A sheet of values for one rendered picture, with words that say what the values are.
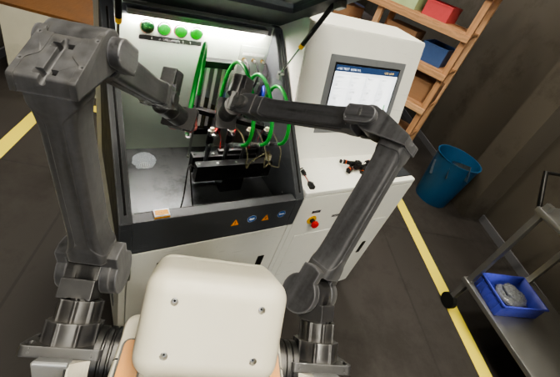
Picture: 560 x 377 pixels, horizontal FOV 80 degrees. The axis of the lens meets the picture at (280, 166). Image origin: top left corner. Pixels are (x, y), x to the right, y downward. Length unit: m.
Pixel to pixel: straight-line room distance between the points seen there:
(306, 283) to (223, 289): 0.22
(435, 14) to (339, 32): 2.68
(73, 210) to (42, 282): 1.66
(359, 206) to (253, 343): 0.32
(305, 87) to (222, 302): 1.07
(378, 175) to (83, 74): 0.52
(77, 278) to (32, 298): 1.51
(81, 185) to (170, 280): 0.18
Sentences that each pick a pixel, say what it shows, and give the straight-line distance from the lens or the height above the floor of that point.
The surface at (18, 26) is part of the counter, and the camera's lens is 3.65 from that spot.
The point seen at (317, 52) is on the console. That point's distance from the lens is 1.43.
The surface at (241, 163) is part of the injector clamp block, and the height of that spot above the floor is 0.98.
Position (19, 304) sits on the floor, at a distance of 2.17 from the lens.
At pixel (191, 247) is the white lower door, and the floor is 0.77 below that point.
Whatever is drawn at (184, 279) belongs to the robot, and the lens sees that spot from 0.51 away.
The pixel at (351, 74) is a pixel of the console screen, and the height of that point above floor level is 1.37.
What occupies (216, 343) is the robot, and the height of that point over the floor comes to 1.33.
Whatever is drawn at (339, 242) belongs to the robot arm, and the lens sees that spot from 0.69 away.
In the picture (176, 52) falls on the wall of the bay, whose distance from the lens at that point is 1.43.
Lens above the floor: 1.82
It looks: 35 degrees down
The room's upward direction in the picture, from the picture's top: 21 degrees clockwise
